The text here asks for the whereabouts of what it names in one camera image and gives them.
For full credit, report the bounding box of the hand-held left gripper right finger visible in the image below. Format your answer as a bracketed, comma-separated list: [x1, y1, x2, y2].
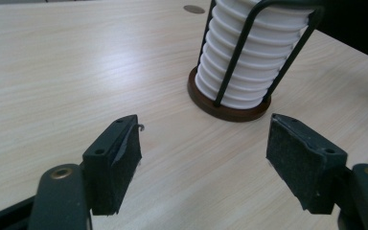
[265, 113, 349, 216]

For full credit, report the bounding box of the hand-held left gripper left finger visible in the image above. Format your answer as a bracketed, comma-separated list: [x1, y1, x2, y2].
[81, 114, 146, 217]

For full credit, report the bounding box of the black wire cup holder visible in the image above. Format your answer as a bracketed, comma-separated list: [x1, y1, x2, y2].
[186, 0, 325, 123]

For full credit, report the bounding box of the stack of white paper cups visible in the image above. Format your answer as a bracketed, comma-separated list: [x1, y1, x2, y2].
[194, 0, 317, 110]

